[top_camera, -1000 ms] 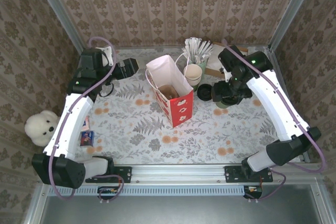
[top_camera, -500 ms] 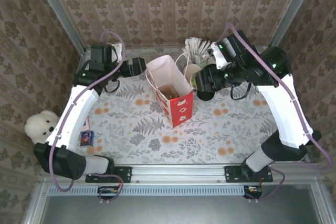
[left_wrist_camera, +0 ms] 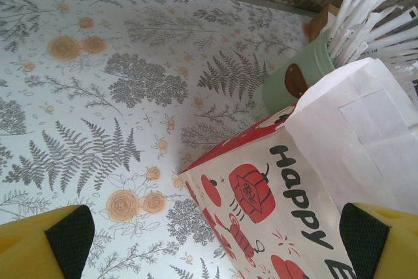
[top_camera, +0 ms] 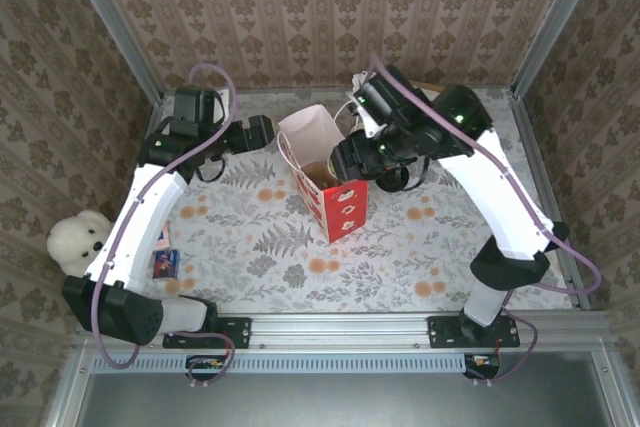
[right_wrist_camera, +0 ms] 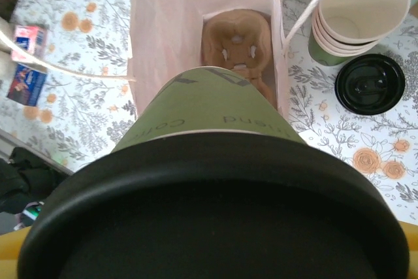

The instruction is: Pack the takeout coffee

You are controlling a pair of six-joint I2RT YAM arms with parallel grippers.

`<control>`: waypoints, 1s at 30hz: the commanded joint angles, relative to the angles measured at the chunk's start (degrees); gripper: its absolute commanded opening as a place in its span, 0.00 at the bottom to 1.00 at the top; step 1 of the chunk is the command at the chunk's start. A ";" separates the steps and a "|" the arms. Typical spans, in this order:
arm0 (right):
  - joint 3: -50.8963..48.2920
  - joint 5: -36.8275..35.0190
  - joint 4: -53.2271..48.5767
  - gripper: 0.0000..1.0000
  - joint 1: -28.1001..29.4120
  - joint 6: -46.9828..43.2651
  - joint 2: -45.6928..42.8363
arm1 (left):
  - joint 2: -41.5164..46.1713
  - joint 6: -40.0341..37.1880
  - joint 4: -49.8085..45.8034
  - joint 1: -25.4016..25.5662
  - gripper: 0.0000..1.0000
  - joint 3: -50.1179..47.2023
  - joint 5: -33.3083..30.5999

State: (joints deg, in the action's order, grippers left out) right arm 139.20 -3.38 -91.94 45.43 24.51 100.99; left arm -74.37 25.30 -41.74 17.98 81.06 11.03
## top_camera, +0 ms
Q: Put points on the white Happy Every Day bag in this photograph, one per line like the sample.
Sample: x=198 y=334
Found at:
x=345 y=217

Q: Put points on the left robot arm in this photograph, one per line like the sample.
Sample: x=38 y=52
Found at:
x=140 y=217

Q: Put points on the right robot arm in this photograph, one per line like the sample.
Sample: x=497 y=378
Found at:
x=500 y=207

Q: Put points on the white paper-wrapped straw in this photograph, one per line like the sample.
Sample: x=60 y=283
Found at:
x=360 y=84

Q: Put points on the small printed card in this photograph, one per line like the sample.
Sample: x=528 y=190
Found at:
x=165 y=236

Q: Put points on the floral table cover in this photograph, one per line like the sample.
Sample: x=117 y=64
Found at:
x=350 y=272

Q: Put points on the small blue packet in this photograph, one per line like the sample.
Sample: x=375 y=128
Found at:
x=166 y=264

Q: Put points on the white teddy bear plush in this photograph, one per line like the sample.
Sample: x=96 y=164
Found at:
x=75 y=242

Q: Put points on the black controller board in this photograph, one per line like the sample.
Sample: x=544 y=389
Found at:
x=480 y=371
x=200 y=371

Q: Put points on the grey metal cabinet panel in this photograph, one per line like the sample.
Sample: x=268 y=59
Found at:
x=340 y=402

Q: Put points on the aluminium side rail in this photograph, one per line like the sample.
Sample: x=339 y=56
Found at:
x=540 y=172
x=155 y=112

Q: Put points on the aluminium frame post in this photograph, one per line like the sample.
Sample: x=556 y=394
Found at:
x=555 y=22
x=119 y=32

